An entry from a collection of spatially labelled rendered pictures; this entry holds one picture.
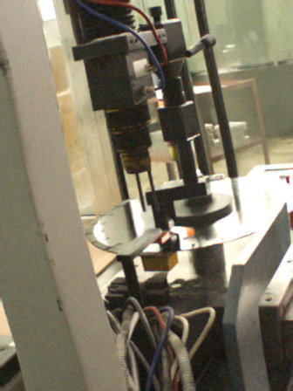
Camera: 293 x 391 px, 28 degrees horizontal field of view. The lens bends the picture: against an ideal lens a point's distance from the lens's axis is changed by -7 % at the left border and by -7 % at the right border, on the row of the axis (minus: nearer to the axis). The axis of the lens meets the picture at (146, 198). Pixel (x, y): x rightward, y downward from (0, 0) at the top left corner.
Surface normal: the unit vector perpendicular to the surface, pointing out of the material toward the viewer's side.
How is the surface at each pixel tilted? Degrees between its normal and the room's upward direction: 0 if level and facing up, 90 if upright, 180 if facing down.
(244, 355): 90
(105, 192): 90
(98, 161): 90
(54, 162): 90
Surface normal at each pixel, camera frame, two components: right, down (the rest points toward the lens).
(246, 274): 0.88, -0.05
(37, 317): -0.43, 0.32
